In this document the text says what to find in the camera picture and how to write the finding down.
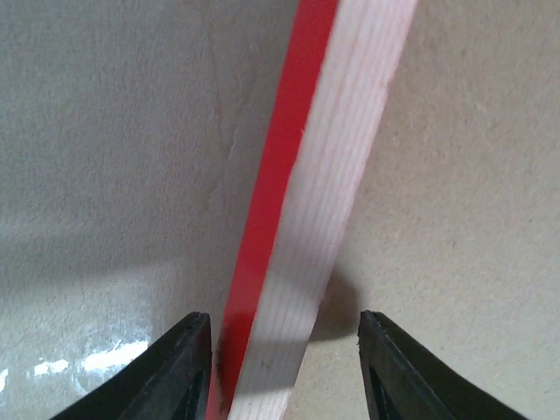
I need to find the red wooden picture frame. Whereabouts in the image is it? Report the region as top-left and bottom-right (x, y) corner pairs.
(206, 1), (417, 419)

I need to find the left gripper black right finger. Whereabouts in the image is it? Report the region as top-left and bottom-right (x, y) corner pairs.
(358, 311), (525, 420)

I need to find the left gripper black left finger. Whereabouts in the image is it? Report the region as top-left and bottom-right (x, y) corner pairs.
(53, 312), (211, 420)

